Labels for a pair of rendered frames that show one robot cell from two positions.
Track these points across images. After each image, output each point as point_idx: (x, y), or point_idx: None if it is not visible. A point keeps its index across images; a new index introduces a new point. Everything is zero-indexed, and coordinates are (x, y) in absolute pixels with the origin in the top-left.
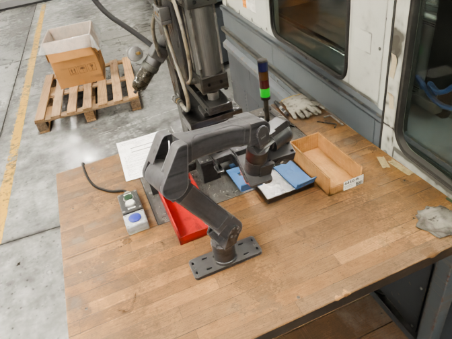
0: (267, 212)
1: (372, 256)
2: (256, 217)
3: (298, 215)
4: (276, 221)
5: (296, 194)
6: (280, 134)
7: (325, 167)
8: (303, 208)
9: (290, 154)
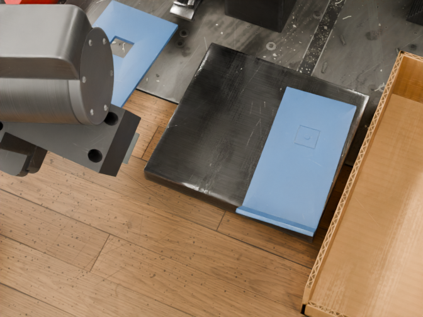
0: (114, 199)
1: None
2: (75, 189)
3: (157, 285)
4: (94, 248)
5: (238, 221)
6: (20, 87)
7: (422, 214)
8: (193, 278)
9: (80, 165)
